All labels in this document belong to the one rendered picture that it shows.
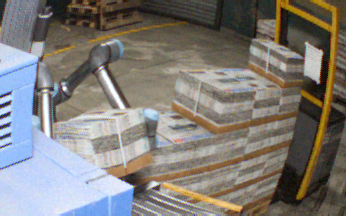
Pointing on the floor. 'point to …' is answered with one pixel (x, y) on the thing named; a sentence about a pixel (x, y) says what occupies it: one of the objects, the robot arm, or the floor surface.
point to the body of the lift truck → (304, 138)
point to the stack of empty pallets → (84, 13)
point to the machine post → (118, 204)
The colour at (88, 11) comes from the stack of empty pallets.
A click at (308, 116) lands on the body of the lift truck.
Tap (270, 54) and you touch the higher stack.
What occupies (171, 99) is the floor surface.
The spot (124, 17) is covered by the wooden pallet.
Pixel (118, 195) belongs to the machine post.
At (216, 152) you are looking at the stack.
